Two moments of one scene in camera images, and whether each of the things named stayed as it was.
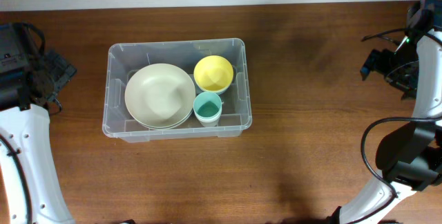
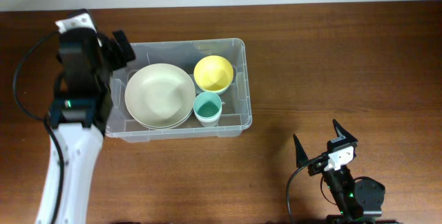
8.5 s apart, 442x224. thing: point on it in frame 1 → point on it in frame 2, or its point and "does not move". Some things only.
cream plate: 159,95 does not move
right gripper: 376,61 → 317,166
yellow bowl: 213,73 does not move
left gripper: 57,66 → 112,48
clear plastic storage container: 172,90 does not move
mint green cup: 207,106 does not move
